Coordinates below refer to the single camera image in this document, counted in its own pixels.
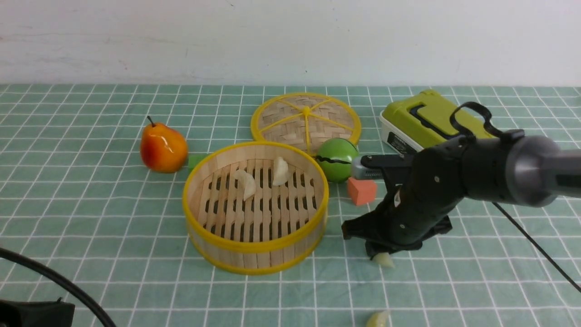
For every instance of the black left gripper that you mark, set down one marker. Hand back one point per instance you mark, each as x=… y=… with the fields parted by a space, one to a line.
x=36 y=314

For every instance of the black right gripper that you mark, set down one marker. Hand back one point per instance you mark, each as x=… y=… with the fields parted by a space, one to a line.
x=423 y=189

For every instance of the pale green dumpling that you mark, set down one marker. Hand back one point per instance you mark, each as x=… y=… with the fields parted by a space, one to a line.
x=384 y=260
x=378 y=319

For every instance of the white dumpling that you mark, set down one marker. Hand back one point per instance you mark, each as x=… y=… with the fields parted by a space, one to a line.
x=247 y=183
x=280 y=172

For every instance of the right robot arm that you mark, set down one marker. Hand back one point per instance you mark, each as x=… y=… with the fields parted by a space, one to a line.
x=511 y=167

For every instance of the bamboo steamer lid yellow rim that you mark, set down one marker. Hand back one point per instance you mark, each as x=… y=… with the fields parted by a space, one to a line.
x=305 y=121

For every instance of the bamboo steamer tray yellow rim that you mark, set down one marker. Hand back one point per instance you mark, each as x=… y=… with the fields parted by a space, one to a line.
x=273 y=230

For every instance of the orange foam cube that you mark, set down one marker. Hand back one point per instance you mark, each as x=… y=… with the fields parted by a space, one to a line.
x=361 y=192

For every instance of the white box green lid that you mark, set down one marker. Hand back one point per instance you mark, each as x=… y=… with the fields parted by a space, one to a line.
x=413 y=123

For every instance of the green toy apple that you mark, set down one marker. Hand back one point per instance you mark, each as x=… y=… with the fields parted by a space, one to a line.
x=334 y=157

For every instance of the orange toy pear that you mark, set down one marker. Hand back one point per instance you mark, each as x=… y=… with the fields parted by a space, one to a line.
x=162 y=149

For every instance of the green foam cube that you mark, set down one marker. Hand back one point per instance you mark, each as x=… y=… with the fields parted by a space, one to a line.
x=194 y=159

